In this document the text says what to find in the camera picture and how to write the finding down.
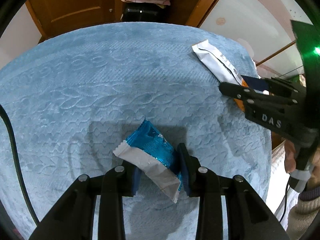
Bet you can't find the pale sliding wardrobe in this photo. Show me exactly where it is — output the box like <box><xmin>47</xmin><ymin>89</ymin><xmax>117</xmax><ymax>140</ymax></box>
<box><xmin>201</xmin><ymin>0</ymin><xmax>311</xmax><ymax>79</ymax></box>

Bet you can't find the grey knitted sleeve forearm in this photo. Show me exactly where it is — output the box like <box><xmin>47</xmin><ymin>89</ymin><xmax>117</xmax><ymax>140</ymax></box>
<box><xmin>286</xmin><ymin>186</ymin><xmax>319</xmax><ymax>239</ymax></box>

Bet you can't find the blue plush table cover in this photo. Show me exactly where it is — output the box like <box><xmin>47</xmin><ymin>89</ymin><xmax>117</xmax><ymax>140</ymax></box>
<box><xmin>1</xmin><ymin>23</ymin><xmax>271</xmax><ymax>219</ymax></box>

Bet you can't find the brown wooden door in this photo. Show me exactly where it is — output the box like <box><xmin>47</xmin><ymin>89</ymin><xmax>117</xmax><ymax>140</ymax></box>
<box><xmin>25</xmin><ymin>0</ymin><xmax>115</xmax><ymax>40</ymax></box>

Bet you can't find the wooden corner shelf unit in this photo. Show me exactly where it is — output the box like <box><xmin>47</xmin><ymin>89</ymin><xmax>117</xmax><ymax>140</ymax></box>
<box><xmin>115</xmin><ymin>0</ymin><xmax>219</xmax><ymax>27</ymax></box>

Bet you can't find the white orange snack wrapper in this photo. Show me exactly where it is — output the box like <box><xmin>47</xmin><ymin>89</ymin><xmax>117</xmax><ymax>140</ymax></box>
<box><xmin>191</xmin><ymin>39</ymin><xmax>251</xmax><ymax>112</ymax></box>

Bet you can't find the right human hand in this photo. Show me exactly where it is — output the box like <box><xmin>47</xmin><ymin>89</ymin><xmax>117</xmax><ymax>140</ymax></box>
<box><xmin>284</xmin><ymin>140</ymin><xmax>319</xmax><ymax>190</ymax></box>

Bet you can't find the blue foil snack packet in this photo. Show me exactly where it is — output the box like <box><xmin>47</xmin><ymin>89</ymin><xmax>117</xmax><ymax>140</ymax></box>
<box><xmin>113</xmin><ymin>119</ymin><xmax>182</xmax><ymax>203</ymax></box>

